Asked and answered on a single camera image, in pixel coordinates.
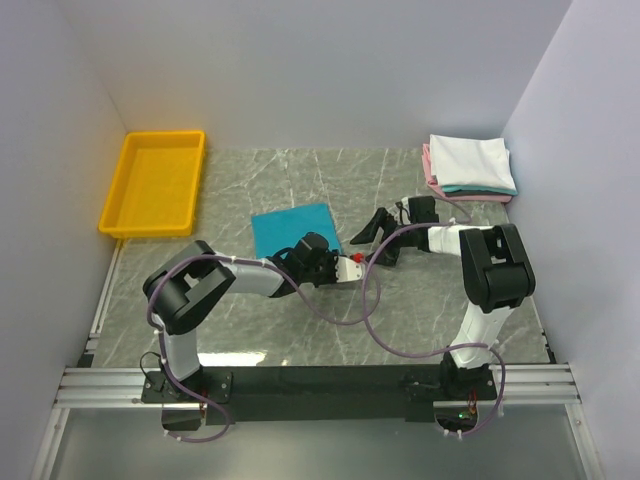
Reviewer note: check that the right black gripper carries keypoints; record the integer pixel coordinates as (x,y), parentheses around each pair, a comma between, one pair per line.
(393,240)

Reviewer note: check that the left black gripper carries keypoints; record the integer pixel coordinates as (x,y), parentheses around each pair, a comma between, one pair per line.
(327,267)

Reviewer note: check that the teal polo t shirt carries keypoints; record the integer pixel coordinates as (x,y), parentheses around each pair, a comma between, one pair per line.
(276,230)

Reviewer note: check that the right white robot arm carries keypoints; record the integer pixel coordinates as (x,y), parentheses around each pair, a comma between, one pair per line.
(496,271)

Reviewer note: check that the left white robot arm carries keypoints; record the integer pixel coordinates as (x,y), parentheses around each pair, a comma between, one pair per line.
(182,293)

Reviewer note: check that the teal folded t shirt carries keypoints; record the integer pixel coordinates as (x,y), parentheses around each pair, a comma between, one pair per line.
(480,190)

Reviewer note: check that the pink folded t shirt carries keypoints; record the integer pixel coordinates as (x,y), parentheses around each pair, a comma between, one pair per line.
(435,187)

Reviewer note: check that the white folded t shirt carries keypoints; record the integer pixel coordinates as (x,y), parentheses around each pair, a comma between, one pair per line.
(470,164)

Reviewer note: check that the black base bar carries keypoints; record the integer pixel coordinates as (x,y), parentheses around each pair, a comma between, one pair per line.
(305,393)

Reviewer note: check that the yellow plastic bin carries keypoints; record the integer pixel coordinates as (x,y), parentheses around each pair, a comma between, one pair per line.
(155,186)

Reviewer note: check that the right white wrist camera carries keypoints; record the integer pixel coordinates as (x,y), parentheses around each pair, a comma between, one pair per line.
(402,212)

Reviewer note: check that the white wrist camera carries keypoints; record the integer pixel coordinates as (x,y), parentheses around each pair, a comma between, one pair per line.
(402,212)
(350,268)

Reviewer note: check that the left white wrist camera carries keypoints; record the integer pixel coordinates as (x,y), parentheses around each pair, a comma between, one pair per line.
(350,268)

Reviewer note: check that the aluminium frame rail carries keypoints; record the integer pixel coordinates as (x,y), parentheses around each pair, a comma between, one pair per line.
(101,431)

